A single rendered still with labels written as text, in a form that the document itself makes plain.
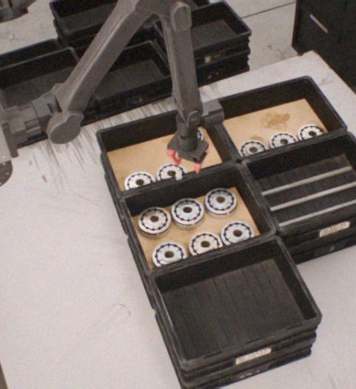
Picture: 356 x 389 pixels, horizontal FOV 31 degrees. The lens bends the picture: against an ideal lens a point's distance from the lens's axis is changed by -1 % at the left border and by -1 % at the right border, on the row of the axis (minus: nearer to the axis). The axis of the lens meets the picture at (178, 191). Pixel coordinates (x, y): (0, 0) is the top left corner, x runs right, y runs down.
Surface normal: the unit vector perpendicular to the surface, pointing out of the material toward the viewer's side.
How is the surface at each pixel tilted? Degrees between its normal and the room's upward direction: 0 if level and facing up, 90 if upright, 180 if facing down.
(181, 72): 98
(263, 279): 0
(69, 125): 98
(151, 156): 0
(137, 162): 0
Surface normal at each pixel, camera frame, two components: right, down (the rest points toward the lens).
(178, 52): 0.36, 0.79
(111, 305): -0.04, -0.64
